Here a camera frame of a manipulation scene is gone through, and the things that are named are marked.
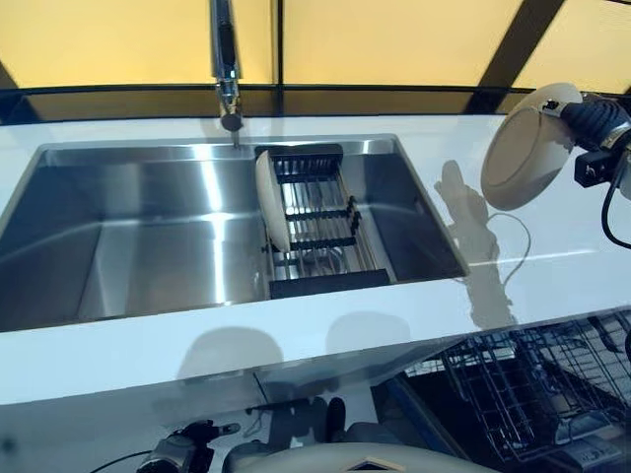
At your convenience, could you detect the dishwasher door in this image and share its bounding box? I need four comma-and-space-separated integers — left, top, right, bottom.
372, 364, 631, 473

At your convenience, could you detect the black robot left foot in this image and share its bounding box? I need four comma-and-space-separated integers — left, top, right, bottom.
327, 396, 347, 443

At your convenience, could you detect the white glossy cabinet front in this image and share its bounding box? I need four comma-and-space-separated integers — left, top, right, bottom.
0, 344, 410, 473

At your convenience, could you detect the cream robot torso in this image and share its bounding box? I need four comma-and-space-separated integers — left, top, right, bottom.
224, 440, 445, 473

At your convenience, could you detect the black silver robot right hand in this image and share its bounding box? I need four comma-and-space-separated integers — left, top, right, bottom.
541, 93, 631, 152

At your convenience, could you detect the cream round plate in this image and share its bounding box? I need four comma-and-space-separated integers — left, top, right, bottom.
254, 150, 292, 253
480, 82, 584, 211

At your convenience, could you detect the black silver robot left hand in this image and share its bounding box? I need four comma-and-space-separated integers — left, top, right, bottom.
181, 418, 243, 459

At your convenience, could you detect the chrome kitchen faucet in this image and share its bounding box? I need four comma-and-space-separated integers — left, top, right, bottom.
210, 0, 245, 149

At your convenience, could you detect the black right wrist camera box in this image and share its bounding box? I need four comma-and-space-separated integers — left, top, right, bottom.
574, 147, 620, 189

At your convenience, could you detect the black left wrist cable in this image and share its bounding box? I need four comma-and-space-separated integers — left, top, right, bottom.
88, 450, 154, 473

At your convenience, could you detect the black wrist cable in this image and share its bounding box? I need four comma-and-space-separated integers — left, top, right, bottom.
88, 450, 154, 473
600, 167, 631, 250

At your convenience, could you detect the dark window frame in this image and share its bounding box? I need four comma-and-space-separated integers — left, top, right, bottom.
0, 0, 631, 127

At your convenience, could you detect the stainless steel sink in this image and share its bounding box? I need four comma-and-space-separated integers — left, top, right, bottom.
0, 132, 469, 334

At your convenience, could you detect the black sink drying rack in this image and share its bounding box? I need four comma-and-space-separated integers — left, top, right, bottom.
254, 142, 391, 301

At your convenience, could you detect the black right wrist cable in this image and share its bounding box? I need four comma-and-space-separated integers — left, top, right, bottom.
600, 167, 631, 250

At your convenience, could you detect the dark wire dishwasher rack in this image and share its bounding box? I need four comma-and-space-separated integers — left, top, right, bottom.
441, 307, 631, 463

